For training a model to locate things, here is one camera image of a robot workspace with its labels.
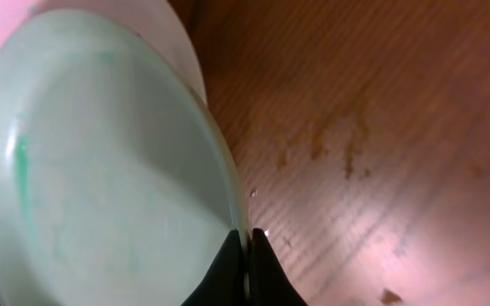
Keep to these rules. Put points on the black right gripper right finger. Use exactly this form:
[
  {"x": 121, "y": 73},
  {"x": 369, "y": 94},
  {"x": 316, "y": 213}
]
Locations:
[{"x": 268, "y": 283}]

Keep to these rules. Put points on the mint green plate front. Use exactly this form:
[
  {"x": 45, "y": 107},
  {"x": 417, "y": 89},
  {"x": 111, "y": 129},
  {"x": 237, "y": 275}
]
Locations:
[{"x": 116, "y": 184}]

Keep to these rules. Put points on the white plate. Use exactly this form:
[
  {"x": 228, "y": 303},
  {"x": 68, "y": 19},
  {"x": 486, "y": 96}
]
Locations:
[{"x": 154, "y": 20}]

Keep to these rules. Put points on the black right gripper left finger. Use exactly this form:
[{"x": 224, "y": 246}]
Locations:
[{"x": 223, "y": 284}]

